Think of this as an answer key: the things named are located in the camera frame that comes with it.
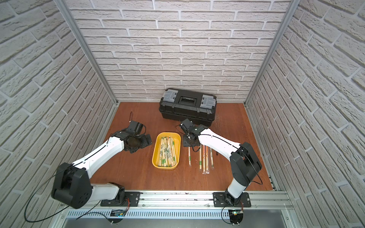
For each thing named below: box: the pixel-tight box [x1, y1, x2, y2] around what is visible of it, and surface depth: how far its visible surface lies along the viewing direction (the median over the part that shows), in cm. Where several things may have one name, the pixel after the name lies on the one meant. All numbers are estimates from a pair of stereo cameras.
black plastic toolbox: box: [158, 87, 218, 127], surface depth 99 cm
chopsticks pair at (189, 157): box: [188, 146, 192, 167], surface depth 85 cm
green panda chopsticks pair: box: [210, 147, 214, 169], surface depth 90 cm
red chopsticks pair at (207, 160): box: [205, 145, 210, 175], surface depth 89 cm
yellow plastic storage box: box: [151, 132, 182, 171], surface depth 91 cm
